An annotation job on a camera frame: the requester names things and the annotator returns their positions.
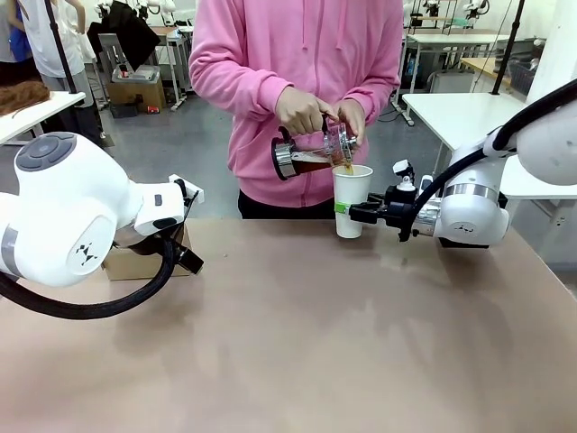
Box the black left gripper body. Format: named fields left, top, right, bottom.
left=115, top=220, right=184, bottom=254

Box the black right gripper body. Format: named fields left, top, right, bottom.
left=382, top=185, right=418, bottom=226

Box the brown cardboard cup carrier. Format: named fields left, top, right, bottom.
left=102, top=223, right=195, bottom=281

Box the white paper cup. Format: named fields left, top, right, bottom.
left=332, top=164, right=374, bottom=239

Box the glass french press pitcher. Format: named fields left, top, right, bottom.
left=270, top=113, right=363, bottom=181

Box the pink-sleeved right forearm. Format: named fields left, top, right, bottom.
left=188, top=44, right=289, bottom=119

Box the pink-sleeved left forearm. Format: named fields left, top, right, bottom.
left=342, top=56, right=402, bottom=112

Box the person's left hand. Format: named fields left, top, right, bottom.
left=336, top=98, right=367, bottom=143

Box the person's right hand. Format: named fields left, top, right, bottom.
left=275, top=88, right=337, bottom=135

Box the large white side table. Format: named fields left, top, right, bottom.
left=400, top=92, right=577, bottom=199

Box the brown cardboard box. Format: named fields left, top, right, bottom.
left=107, top=74, right=167, bottom=109

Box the wooden background table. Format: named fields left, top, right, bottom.
left=459, top=56, right=513, bottom=87

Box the white table with fur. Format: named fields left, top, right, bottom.
left=0, top=91, right=87, bottom=148

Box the grey plastic box lid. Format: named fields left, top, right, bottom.
left=111, top=64, right=161, bottom=85

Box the person in pink hoodie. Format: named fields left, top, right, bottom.
left=188, top=0, right=404, bottom=221

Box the white background workbench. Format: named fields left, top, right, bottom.
left=405, top=29, right=515, bottom=91

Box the black tripod pole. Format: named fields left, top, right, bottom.
left=44, top=0, right=80, bottom=94
left=490, top=0, right=527, bottom=96

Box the brown fur piece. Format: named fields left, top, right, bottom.
left=0, top=80, right=50, bottom=117

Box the black hanging cloth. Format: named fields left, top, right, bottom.
left=87, top=0, right=162, bottom=73

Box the bystander in white shirt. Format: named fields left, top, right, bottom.
left=17, top=0, right=105, bottom=141

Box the bystander in blue top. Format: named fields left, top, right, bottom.
left=0, top=0, right=33, bottom=86

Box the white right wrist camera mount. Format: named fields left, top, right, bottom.
left=390, top=160, right=436, bottom=199

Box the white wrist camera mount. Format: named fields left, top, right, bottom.
left=169, top=174, right=205, bottom=204
left=390, top=160, right=436, bottom=199

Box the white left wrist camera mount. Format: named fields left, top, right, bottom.
left=169, top=174, right=205, bottom=204

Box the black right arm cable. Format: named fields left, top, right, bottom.
left=398, top=78, right=577, bottom=243

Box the black wire basket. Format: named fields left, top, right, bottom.
left=507, top=60, right=542, bottom=98

